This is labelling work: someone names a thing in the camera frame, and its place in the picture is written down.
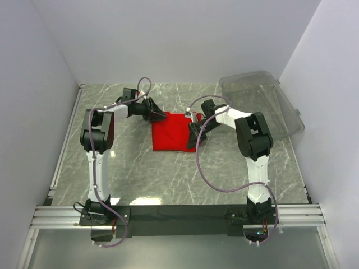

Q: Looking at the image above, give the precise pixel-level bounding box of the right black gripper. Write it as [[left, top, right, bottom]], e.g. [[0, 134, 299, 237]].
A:
[[187, 119, 221, 150]]

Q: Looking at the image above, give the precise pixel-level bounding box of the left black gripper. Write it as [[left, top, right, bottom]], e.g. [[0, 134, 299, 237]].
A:
[[132, 98, 167, 123]]

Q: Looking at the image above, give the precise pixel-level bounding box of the red t shirt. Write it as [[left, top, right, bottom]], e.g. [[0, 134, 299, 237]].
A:
[[151, 112, 196, 153]]

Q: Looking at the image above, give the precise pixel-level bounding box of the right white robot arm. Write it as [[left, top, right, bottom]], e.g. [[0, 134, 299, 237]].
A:
[[185, 99, 274, 224]]

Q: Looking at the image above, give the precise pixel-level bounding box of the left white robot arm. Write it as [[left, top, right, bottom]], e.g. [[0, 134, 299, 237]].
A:
[[80, 88, 167, 206]]

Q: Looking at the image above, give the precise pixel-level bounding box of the clear plastic bin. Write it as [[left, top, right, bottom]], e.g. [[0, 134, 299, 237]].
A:
[[219, 71, 305, 140]]

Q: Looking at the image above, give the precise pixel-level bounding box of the black base crossbar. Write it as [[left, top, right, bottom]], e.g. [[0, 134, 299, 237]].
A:
[[79, 205, 278, 238]]

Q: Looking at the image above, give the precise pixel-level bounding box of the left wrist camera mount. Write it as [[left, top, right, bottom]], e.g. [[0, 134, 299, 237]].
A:
[[137, 90, 147, 100]]

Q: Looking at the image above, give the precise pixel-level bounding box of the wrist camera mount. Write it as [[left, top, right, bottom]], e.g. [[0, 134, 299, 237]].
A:
[[185, 107, 197, 119], [137, 90, 147, 100]]

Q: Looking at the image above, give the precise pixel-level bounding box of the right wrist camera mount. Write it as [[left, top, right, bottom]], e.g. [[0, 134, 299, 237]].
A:
[[185, 107, 197, 119]]

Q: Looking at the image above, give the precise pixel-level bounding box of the aluminium rail frame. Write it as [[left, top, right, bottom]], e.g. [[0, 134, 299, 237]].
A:
[[17, 84, 339, 268]]

